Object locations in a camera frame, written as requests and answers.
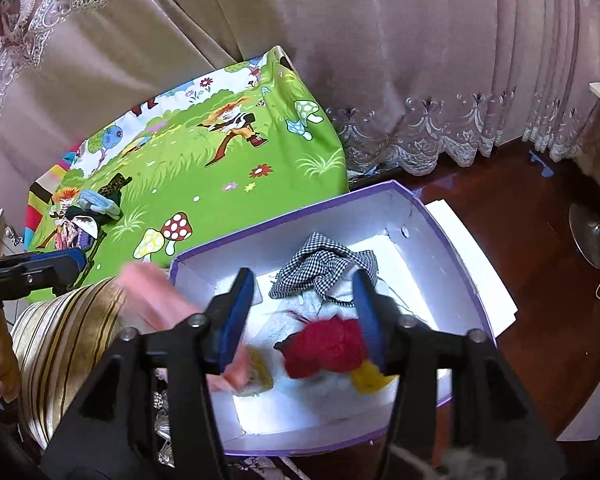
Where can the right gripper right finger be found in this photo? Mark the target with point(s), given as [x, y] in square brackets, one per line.
[496, 432]

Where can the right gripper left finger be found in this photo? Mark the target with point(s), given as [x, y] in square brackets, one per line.
[109, 430]

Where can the dark green knitted item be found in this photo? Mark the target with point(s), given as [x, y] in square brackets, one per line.
[74, 211]

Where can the pink cloth item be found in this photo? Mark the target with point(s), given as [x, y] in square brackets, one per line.
[152, 304]

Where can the dark red knitted item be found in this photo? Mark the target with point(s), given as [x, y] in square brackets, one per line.
[335, 345]

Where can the yellow soft item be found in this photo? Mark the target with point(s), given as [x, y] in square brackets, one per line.
[368, 379]

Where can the person's left hand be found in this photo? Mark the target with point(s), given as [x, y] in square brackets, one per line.
[9, 369]

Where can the white cabinet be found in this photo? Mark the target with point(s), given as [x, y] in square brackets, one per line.
[11, 242]

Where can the white patterned cloth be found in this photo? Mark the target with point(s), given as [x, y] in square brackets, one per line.
[79, 232]

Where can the striped gold sofa cushion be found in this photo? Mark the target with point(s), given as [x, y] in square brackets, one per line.
[58, 342]

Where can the light blue knitted sock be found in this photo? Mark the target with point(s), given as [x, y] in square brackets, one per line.
[94, 202]

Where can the white box lid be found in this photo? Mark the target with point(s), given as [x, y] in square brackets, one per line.
[499, 306]

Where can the leopard print cloth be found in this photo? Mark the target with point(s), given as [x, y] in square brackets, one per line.
[114, 186]

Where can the beige plush square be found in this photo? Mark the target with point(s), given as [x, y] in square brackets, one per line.
[260, 378]

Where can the metal fan base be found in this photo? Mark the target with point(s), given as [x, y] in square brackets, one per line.
[585, 231]

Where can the black white checkered cloth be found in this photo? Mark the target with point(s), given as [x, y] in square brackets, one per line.
[326, 267]

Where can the green cartoon play mat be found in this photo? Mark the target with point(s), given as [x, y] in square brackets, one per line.
[213, 156]

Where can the beige curtain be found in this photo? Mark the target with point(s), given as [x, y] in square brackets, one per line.
[403, 81]

